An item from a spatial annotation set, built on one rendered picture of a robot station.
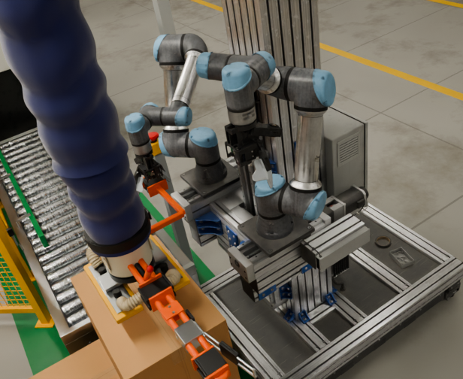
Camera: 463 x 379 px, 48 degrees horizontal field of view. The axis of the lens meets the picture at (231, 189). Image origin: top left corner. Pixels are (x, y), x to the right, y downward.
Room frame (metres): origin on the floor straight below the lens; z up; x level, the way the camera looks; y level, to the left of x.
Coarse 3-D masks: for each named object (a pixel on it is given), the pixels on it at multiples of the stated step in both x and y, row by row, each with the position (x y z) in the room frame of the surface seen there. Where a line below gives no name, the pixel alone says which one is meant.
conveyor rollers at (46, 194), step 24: (0, 144) 3.64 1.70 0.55; (24, 144) 3.60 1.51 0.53; (0, 168) 3.28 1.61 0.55; (24, 168) 3.24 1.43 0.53; (48, 168) 3.15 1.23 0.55; (24, 192) 2.91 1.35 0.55; (48, 192) 2.87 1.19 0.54; (48, 216) 2.60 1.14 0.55; (72, 216) 2.56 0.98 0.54; (48, 240) 2.40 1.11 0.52; (48, 264) 2.15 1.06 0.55; (72, 264) 2.11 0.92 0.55; (72, 288) 1.93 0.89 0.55
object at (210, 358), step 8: (208, 352) 0.90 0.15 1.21; (216, 352) 0.90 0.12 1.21; (192, 360) 0.88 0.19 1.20; (200, 360) 0.88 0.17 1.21; (208, 360) 0.87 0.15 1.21; (216, 360) 0.87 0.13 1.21; (224, 360) 0.86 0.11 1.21; (200, 368) 0.85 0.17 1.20; (208, 368) 0.85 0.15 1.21; (216, 368) 0.84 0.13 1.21; (224, 368) 0.84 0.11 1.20; (208, 376) 0.83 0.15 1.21; (216, 376) 0.83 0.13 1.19
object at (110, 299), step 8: (88, 264) 1.50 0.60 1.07; (88, 272) 1.45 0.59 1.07; (96, 272) 1.44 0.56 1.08; (104, 272) 1.42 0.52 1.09; (96, 280) 1.40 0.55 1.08; (96, 288) 1.37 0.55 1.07; (120, 288) 1.34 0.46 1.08; (128, 288) 1.33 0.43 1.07; (104, 296) 1.32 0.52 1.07; (112, 296) 1.30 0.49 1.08; (120, 296) 1.30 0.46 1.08; (128, 296) 1.29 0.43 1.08; (112, 304) 1.27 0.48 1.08; (112, 312) 1.24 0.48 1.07; (120, 312) 1.23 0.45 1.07; (128, 312) 1.22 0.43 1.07; (136, 312) 1.22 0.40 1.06; (120, 320) 1.20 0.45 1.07
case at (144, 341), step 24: (192, 288) 1.40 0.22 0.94; (96, 312) 1.37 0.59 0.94; (144, 312) 1.32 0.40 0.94; (192, 312) 1.28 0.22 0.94; (216, 312) 1.26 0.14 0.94; (120, 336) 1.23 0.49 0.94; (144, 336) 1.21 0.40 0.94; (168, 336) 1.19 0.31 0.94; (216, 336) 1.20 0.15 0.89; (120, 360) 1.13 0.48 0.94; (144, 360) 1.11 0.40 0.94; (168, 360) 1.11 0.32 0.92
